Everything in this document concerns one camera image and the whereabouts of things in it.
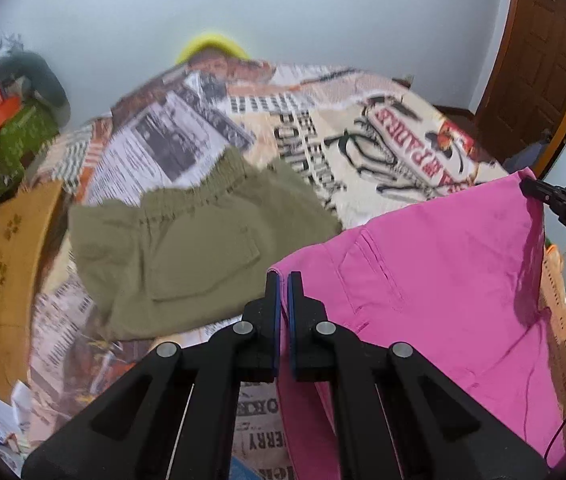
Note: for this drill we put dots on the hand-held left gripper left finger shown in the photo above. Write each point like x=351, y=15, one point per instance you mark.
x=276, y=320

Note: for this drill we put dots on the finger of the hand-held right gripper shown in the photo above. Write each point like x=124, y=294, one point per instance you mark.
x=538, y=190

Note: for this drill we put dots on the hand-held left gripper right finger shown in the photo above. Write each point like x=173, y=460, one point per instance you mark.
x=291, y=320

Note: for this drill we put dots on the pink pants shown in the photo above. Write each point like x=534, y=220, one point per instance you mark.
x=438, y=270

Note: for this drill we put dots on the olive green pants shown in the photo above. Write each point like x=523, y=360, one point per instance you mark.
x=188, y=250

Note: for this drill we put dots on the orange yellow printed cloth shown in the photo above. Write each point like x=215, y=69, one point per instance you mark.
x=558, y=280

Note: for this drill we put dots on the brown wooden door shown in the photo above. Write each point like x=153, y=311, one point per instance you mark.
x=528, y=60

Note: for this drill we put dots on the printed blanket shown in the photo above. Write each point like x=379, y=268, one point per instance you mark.
x=343, y=125

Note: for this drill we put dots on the yellow foam tube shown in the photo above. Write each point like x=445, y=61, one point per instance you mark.
x=213, y=42

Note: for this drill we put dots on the green patterned box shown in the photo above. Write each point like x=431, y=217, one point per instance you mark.
x=13, y=152

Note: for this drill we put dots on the grey plush pillow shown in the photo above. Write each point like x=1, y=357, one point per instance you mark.
x=43, y=80

